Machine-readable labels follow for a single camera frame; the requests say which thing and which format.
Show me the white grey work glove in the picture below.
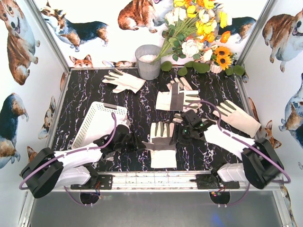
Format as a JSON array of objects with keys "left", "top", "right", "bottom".
[{"left": 143, "top": 122, "right": 177, "bottom": 169}]

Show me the cream glove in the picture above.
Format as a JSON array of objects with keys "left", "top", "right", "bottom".
[{"left": 102, "top": 68, "right": 146, "bottom": 94}]

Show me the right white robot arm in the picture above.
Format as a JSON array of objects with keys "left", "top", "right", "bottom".
[{"left": 171, "top": 110, "right": 284, "bottom": 189}]

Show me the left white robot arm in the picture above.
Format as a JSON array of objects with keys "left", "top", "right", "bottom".
[{"left": 19, "top": 123, "right": 147, "bottom": 199}]

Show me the white perforated storage basket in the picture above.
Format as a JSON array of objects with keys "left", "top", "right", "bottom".
[{"left": 72, "top": 101, "right": 127, "bottom": 149}]

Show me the small white sunflower pot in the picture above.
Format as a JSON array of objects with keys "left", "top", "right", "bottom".
[{"left": 210, "top": 63, "right": 223, "bottom": 74}]

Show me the grey metal bucket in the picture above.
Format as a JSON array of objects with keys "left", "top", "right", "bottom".
[{"left": 135, "top": 44, "right": 161, "bottom": 80}]

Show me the artificial flower bouquet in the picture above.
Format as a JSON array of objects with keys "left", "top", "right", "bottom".
[{"left": 156, "top": 0, "right": 255, "bottom": 76}]

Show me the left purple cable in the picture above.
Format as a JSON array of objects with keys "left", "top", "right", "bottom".
[{"left": 18, "top": 112, "right": 116, "bottom": 191}]

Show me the purple cable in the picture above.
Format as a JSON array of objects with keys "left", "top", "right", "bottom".
[
  {"left": 18, "top": 112, "right": 116, "bottom": 191},
  {"left": 184, "top": 100, "right": 292, "bottom": 184}
]

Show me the aluminium front rail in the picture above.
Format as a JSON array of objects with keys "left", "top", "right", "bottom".
[{"left": 27, "top": 171, "right": 285, "bottom": 192}]

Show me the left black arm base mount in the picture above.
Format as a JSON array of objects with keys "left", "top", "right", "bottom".
[{"left": 71, "top": 164, "right": 113, "bottom": 190}]

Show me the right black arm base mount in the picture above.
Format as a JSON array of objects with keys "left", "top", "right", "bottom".
[{"left": 189, "top": 168, "right": 240, "bottom": 189}]

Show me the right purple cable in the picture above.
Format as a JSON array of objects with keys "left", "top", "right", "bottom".
[{"left": 184, "top": 100, "right": 292, "bottom": 184}]

